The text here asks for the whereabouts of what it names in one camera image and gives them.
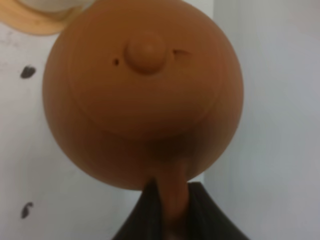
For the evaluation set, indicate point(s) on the far orange saucer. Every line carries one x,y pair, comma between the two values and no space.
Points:
34,22

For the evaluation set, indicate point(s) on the brown clay teapot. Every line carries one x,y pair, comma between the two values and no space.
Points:
135,90

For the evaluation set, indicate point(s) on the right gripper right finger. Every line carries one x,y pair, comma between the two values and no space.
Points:
205,220

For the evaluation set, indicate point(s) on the far white teacup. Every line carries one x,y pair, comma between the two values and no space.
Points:
54,5

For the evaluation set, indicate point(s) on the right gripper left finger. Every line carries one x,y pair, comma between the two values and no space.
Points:
145,221

